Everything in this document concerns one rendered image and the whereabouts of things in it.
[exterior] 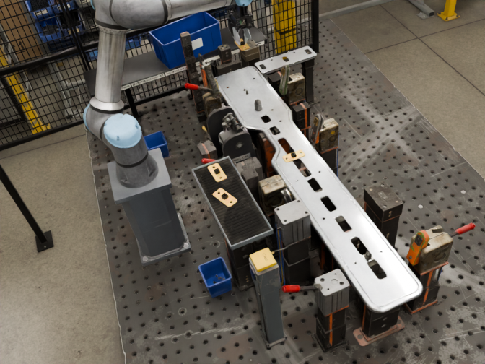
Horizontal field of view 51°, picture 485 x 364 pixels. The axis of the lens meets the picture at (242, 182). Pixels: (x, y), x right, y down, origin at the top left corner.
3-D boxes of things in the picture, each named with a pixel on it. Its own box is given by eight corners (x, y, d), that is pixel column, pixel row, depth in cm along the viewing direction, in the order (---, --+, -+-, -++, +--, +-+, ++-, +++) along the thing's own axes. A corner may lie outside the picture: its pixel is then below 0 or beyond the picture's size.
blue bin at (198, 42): (224, 45, 253) (220, 22, 244) (169, 69, 244) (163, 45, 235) (207, 32, 264) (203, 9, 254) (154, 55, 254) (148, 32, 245)
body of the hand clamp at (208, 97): (231, 156, 246) (220, 97, 221) (217, 160, 245) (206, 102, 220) (226, 148, 250) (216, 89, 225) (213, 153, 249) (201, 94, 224)
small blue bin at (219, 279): (234, 290, 194) (232, 277, 188) (211, 300, 192) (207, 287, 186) (224, 269, 202) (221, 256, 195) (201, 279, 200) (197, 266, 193)
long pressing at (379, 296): (435, 289, 153) (437, 286, 152) (370, 318, 149) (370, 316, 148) (253, 65, 246) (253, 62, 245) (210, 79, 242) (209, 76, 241)
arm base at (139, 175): (120, 193, 180) (112, 173, 173) (115, 165, 191) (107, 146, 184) (162, 180, 183) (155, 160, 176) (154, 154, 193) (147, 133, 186)
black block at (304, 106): (317, 157, 240) (317, 107, 219) (296, 165, 238) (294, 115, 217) (309, 146, 245) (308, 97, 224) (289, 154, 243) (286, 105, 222)
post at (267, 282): (288, 339, 178) (280, 267, 147) (268, 348, 177) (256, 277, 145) (278, 321, 183) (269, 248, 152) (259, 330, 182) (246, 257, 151)
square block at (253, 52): (265, 106, 270) (259, 46, 244) (251, 111, 268) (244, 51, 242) (259, 98, 275) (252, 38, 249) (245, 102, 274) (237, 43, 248)
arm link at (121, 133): (125, 170, 174) (113, 140, 164) (105, 152, 182) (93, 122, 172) (154, 152, 179) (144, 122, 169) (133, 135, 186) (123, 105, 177)
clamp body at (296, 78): (312, 138, 249) (310, 78, 224) (289, 146, 247) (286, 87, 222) (303, 127, 255) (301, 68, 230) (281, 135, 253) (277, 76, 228)
